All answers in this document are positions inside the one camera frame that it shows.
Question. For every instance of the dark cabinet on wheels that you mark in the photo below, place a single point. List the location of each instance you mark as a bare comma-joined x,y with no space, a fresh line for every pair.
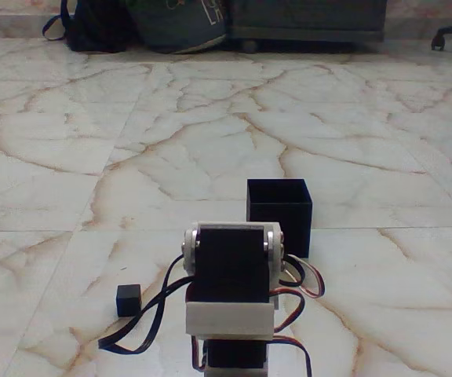
308,19

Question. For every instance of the black box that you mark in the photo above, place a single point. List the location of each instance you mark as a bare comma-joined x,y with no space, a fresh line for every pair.
292,220

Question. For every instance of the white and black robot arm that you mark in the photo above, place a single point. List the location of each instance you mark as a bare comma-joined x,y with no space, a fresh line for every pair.
226,267

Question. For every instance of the small black cube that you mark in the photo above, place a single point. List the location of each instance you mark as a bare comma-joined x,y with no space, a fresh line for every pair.
128,301

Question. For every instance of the grey fabric bag with print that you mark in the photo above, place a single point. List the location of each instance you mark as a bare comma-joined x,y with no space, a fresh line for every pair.
179,27

